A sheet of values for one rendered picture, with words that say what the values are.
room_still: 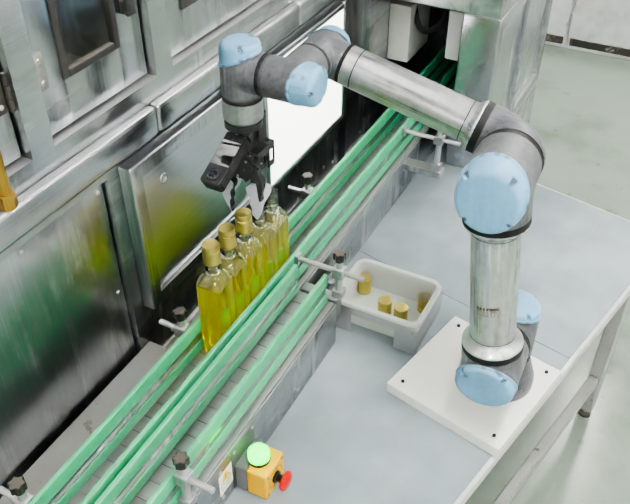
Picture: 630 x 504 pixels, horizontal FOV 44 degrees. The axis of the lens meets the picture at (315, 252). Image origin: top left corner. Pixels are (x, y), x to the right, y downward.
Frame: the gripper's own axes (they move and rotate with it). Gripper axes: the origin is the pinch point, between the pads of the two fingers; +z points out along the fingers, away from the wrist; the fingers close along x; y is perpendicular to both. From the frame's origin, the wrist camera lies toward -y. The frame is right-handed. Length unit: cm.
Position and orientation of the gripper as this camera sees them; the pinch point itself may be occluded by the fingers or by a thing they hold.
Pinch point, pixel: (242, 211)
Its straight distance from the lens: 156.1
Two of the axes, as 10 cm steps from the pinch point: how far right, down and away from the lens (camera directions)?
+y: 4.8, -5.5, 6.8
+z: -0.1, 7.8, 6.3
